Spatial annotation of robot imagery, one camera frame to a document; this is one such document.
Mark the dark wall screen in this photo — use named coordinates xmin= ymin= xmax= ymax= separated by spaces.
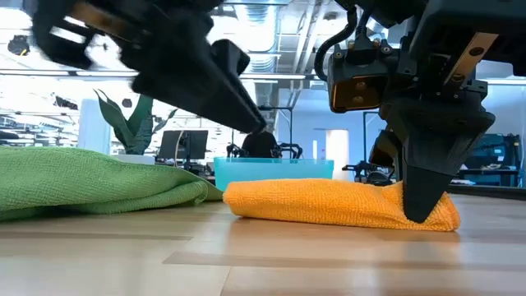
xmin=472 ymin=132 xmax=522 ymax=169

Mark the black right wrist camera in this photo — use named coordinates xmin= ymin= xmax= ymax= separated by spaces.
xmin=327 ymin=40 xmax=390 ymax=114

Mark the black aluminium table frame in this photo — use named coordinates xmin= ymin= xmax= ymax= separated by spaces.
xmin=447 ymin=183 xmax=526 ymax=201

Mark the green microfiber towel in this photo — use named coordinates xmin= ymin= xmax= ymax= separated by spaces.
xmin=0 ymin=146 xmax=225 ymax=223

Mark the orange microfiber towel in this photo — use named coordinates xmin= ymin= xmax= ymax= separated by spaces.
xmin=223 ymin=178 xmax=462 ymax=232

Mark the snake plant in white pot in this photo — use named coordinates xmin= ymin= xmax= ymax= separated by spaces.
xmin=93 ymin=87 xmax=181 ymax=165

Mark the silver ventilation duct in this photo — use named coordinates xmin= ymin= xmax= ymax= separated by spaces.
xmin=240 ymin=0 xmax=284 ymax=120

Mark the person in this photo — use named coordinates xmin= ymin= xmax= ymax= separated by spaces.
xmin=241 ymin=130 xmax=283 ymax=160

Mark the overhead light bar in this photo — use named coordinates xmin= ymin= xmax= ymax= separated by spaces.
xmin=0 ymin=69 xmax=526 ymax=86

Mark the teal plastic basket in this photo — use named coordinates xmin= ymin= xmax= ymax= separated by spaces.
xmin=213 ymin=157 xmax=335 ymax=192

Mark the black desktop monitor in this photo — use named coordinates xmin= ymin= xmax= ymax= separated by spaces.
xmin=158 ymin=129 xmax=210 ymax=161

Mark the black ceiling camera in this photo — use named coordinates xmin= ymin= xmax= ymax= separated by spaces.
xmin=7 ymin=35 xmax=30 ymax=57

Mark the white pillar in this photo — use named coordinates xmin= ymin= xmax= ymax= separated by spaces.
xmin=77 ymin=98 xmax=113 ymax=154

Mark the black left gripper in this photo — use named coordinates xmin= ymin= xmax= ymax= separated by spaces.
xmin=32 ymin=0 xmax=267 ymax=135

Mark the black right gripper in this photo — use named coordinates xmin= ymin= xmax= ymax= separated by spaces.
xmin=369 ymin=0 xmax=526 ymax=224

